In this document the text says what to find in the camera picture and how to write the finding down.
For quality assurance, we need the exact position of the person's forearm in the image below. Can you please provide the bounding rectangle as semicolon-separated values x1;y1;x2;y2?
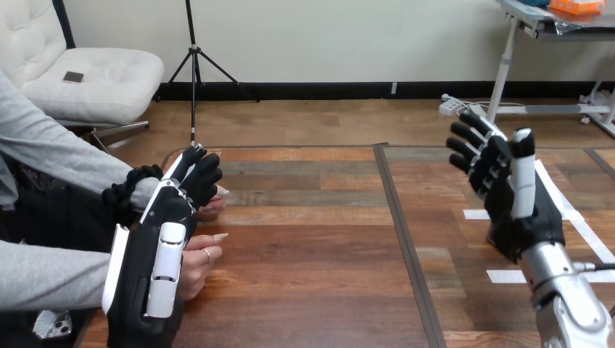
0;240;113;313
0;120;160;211

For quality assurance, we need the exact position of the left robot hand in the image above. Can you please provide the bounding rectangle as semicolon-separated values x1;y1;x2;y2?
102;145;223;348

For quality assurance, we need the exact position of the black cable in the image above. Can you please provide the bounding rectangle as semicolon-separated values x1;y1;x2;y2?
574;261;615;273

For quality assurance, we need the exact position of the person's hand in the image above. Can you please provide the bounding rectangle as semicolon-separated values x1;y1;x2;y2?
178;233;230;303
197;185;231;223

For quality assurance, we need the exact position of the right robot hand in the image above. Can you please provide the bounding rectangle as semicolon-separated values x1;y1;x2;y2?
445;110;566;264

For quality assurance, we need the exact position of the white cushioned chair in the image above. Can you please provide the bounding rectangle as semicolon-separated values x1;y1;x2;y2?
0;0;165;151

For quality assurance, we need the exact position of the black hair scrunchie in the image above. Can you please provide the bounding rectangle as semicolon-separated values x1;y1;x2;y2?
101;164;165;227

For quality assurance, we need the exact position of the white power cable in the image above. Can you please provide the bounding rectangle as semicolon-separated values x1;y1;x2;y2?
456;99;529;117

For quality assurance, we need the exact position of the white desk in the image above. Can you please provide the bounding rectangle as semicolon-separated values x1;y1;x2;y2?
484;0;615;140

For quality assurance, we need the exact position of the orange thing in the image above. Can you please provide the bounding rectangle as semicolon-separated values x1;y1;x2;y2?
549;0;607;15

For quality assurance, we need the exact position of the black tripod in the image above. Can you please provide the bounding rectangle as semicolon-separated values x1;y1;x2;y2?
153;0;261;147

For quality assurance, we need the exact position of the silver phone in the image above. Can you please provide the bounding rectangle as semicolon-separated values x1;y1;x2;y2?
32;310;74;341

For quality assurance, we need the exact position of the person's body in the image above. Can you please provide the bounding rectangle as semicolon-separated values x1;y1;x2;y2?
0;69;121;348

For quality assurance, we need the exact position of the white power strip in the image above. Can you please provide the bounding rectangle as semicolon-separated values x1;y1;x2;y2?
438;94;465;117

